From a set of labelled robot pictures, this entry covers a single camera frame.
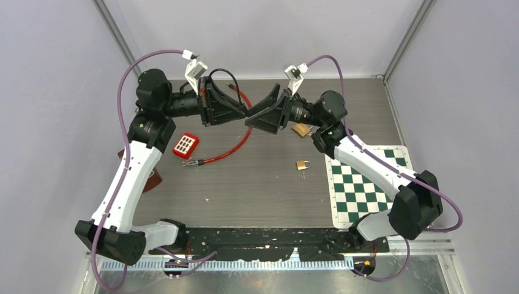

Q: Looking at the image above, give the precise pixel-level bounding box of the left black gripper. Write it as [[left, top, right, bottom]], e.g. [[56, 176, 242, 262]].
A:
[[162, 76, 245, 126]]

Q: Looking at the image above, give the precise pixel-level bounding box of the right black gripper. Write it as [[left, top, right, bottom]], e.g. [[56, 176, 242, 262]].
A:
[[245, 84, 326, 135]]

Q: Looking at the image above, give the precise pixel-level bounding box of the small brass padlock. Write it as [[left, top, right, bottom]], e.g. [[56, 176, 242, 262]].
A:
[[296, 160, 312, 170]]

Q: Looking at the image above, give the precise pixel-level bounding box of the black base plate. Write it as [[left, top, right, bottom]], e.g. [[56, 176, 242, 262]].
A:
[[164, 227, 389, 262]]

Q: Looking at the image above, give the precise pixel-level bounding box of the green white checkered mat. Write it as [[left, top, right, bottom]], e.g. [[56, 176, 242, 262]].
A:
[[324, 145, 415, 229]]

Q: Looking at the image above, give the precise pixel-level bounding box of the brown wooden metronome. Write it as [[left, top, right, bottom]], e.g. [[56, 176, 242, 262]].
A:
[[143, 167, 163, 193]]

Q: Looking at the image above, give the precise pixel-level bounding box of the black cable padlock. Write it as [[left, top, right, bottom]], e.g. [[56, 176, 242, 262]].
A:
[[178, 68, 244, 110]]

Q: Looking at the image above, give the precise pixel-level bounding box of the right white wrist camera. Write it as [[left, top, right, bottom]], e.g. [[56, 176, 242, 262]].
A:
[[284, 63, 308, 95]]

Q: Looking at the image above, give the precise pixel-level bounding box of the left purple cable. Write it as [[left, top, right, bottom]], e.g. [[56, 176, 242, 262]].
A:
[[91, 49, 218, 292]]

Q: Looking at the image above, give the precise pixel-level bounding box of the red cable lock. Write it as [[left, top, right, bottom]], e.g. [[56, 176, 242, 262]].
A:
[[182, 83, 252, 167]]

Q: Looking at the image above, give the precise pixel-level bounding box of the purple cable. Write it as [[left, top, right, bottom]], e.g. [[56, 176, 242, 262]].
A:
[[91, 49, 218, 292], [306, 55, 464, 282]]

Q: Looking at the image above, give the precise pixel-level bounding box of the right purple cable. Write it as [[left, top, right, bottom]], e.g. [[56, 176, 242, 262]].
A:
[[306, 55, 464, 282]]

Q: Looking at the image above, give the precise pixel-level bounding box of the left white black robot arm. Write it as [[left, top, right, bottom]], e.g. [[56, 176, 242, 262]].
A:
[[75, 69, 249, 266]]

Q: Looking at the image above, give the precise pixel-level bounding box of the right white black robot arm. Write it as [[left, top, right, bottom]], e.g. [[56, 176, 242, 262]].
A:
[[245, 84, 443, 252]]

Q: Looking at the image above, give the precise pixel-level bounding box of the red combination lock box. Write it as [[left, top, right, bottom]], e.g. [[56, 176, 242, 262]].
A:
[[172, 132, 200, 160]]

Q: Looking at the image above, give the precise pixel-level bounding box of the large brass padlock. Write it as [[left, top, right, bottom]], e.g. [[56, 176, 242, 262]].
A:
[[291, 123, 312, 138]]

